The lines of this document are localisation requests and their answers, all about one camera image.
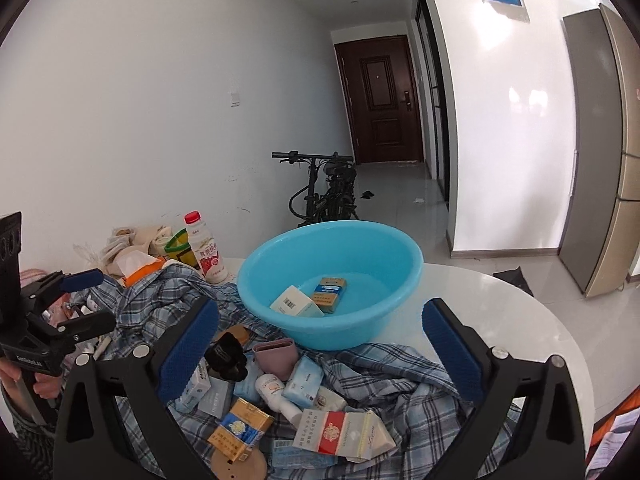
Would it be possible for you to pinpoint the blue plaid shirt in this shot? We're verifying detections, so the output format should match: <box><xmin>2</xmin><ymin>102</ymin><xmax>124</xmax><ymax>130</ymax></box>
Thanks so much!
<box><xmin>65</xmin><ymin>260</ymin><xmax>523</xmax><ymax>480</ymax></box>

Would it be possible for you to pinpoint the black floor mat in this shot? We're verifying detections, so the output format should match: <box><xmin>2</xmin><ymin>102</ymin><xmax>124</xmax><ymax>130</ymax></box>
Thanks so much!
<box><xmin>492</xmin><ymin>267</ymin><xmax>536</xmax><ymax>297</ymax></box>

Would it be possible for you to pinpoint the white lotion bottle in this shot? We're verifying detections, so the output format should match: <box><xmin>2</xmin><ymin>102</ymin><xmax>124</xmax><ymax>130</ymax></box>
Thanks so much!
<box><xmin>255</xmin><ymin>374</ymin><xmax>303</xmax><ymax>426</ymax></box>

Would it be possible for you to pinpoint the red and white carton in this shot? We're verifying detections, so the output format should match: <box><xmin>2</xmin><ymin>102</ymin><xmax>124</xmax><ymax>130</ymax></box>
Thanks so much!
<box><xmin>291</xmin><ymin>408</ymin><xmax>396</xmax><ymax>462</ymax></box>

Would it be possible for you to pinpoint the green lid jar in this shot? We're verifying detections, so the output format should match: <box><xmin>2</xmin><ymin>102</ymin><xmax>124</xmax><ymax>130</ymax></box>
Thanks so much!
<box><xmin>164</xmin><ymin>229</ymin><xmax>197</xmax><ymax>268</ymax></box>

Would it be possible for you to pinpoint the blue and orange box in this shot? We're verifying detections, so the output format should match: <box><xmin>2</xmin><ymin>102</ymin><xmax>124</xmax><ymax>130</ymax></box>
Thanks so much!
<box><xmin>312</xmin><ymin>275</ymin><xmax>348</xmax><ymax>314</ymax></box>

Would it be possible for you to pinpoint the white tissue pack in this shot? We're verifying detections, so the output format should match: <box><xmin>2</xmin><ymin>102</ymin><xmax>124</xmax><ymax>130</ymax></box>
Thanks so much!
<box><xmin>315</xmin><ymin>387</ymin><xmax>348</xmax><ymax>413</ymax></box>

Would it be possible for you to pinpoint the red cap milk bottle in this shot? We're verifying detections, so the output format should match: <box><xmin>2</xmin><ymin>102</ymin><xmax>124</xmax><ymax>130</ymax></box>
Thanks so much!
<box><xmin>184</xmin><ymin>211</ymin><xmax>229</xmax><ymax>283</ymax></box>

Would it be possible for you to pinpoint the black hair scrunchie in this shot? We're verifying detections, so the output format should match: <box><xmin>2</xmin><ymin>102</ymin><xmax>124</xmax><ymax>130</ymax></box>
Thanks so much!
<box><xmin>205</xmin><ymin>331</ymin><xmax>249</xmax><ymax>381</ymax></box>

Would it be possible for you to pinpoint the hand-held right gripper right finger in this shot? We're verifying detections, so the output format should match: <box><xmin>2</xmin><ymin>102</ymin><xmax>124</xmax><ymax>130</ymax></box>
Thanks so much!
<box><xmin>421</xmin><ymin>298</ymin><xmax>587</xmax><ymax>480</ymax></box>

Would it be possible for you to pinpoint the tan round perforated disc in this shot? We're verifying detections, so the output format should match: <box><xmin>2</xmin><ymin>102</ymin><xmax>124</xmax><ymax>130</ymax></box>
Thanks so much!
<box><xmin>211</xmin><ymin>447</ymin><xmax>268</xmax><ymax>480</ymax></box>

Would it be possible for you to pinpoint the blue tissue pack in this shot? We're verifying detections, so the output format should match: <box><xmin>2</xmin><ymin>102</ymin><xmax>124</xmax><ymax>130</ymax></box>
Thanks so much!
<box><xmin>232</xmin><ymin>372</ymin><xmax>263</xmax><ymax>403</ymax></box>
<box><xmin>270</xmin><ymin>440</ymin><xmax>341</xmax><ymax>471</ymax></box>
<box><xmin>284</xmin><ymin>355</ymin><xmax>325</xmax><ymax>407</ymax></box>

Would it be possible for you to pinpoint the person's left hand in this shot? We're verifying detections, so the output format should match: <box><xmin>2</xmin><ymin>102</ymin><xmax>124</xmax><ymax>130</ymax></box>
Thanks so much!
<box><xmin>0</xmin><ymin>357</ymin><xmax>63</xmax><ymax>411</ymax></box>

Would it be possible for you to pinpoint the black framed glass door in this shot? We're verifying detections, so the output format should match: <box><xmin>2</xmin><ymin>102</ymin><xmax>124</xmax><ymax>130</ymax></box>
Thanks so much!
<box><xmin>412</xmin><ymin>0</ymin><xmax>451</xmax><ymax>196</ymax></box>

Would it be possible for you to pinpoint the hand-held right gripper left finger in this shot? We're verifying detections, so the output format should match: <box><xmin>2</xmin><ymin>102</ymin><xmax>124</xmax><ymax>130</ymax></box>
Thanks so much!
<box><xmin>52</xmin><ymin>296</ymin><xmax>221</xmax><ymax>480</ymax></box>

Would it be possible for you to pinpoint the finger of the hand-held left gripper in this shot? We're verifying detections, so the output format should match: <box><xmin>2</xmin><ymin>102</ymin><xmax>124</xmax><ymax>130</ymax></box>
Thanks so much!
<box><xmin>30</xmin><ymin>310</ymin><xmax>117</xmax><ymax>356</ymax></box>
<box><xmin>21</xmin><ymin>269</ymin><xmax>105</xmax><ymax>313</ymax></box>

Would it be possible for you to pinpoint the grey and gold refrigerator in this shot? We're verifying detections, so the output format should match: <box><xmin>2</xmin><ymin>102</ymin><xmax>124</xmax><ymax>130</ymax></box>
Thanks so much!
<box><xmin>559</xmin><ymin>4</ymin><xmax>640</xmax><ymax>298</ymax></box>

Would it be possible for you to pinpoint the blue plastic basin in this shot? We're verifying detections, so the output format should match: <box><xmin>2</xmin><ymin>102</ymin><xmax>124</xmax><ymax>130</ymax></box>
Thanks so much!
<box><xmin>236</xmin><ymin>220</ymin><xmax>425</xmax><ymax>352</ymax></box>

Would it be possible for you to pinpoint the black bicycle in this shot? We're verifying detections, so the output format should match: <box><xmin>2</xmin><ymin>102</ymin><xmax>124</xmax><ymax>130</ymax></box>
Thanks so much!
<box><xmin>272</xmin><ymin>150</ymin><xmax>361</xmax><ymax>228</ymax></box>

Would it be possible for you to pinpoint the white barcode box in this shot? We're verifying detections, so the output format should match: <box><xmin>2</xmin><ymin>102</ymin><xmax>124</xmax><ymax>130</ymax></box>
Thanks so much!
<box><xmin>270</xmin><ymin>285</ymin><xmax>326</xmax><ymax>318</ymax></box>

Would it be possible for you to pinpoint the person's left forearm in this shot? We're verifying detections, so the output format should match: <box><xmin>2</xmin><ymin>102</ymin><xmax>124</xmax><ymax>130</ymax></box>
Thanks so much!
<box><xmin>0</xmin><ymin>390</ymin><xmax>57</xmax><ymax>480</ymax></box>

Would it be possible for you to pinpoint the brown entrance door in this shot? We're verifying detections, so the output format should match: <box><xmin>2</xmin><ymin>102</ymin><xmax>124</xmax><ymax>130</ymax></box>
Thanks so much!
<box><xmin>334</xmin><ymin>35</ymin><xmax>426</xmax><ymax>164</ymax></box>

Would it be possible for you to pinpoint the orange blue cigarette box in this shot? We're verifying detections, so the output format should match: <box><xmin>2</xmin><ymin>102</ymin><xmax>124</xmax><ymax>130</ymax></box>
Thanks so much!
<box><xmin>207</xmin><ymin>397</ymin><xmax>275</xmax><ymax>463</ymax></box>

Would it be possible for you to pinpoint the white and blue small box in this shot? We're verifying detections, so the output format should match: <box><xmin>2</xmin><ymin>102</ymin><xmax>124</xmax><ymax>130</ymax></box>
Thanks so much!
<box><xmin>175</xmin><ymin>370</ymin><xmax>212</xmax><ymax>413</ymax></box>

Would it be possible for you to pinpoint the clear plastic bag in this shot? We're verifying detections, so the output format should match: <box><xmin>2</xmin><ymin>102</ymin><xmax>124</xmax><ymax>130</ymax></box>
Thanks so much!
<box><xmin>74</xmin><ymin>242</ymin><xmax>108</xmax><ymax>273</ymax></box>

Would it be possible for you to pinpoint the pink cup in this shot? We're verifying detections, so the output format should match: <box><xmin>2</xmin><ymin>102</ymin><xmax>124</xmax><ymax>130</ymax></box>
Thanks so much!
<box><xmin>252</xmin><ymin>338</ymin><xmax>300</xmax><ymax>383</ymax></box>

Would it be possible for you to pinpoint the stack of papers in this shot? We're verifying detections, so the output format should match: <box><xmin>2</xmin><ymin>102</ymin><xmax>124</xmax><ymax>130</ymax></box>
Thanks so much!
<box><xmin>585</xmin><ymin>410</ymin><xmax>640</xmax><ymax>480</ymax></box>

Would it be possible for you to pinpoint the silver flat box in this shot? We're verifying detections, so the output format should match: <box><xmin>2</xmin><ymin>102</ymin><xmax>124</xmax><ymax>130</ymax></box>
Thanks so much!
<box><xmin>197</xmin><ymin>377</ymin><xmax>236</xmax><ymax>418</ymax></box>

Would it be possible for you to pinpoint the orange and white tissue box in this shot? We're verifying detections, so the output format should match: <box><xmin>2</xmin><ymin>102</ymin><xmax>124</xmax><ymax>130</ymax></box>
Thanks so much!
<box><xmin>121</xmin><ymin>252</ymin><xmax>166</xmax><ymax>288</ymax></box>

